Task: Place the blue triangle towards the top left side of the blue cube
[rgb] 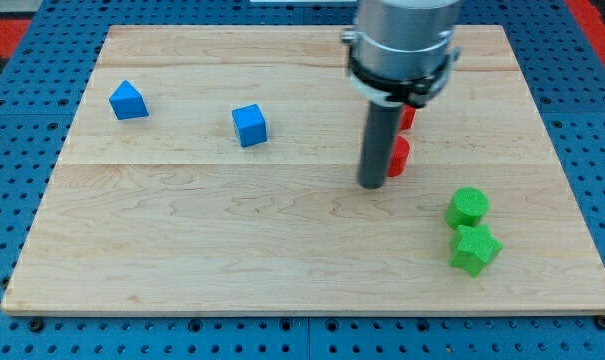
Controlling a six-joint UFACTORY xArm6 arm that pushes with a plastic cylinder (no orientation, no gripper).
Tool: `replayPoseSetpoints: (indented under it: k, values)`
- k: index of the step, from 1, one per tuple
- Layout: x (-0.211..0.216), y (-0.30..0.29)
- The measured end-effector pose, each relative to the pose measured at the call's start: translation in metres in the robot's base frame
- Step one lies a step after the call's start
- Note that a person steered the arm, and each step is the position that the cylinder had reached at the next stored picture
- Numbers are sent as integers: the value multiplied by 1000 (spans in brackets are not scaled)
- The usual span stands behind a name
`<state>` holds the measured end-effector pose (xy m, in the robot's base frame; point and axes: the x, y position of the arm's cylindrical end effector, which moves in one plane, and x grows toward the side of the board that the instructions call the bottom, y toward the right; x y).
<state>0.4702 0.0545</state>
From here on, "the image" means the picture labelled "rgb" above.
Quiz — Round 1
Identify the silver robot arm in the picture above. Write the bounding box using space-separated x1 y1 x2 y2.
342 0 461 108

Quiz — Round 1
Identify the blue cube block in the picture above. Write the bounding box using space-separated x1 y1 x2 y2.
231 104 268 148

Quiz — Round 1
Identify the blue triangle block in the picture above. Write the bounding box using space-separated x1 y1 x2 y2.
109 80 149 120

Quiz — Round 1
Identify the wooden board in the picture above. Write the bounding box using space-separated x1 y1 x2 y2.
1 25 605 317

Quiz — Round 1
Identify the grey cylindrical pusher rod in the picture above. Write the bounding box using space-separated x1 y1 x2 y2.
357 102 403 189

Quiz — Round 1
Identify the red cylinder block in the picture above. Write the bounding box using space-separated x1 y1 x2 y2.
387 135 411 177

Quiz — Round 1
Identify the red block behind rod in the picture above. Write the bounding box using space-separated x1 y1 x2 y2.
399 105 417 131

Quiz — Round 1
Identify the green cylinder block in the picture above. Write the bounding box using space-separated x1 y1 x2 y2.
445 187 490 229

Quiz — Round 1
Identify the green star block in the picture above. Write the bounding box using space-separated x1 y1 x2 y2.
449 224 503 278

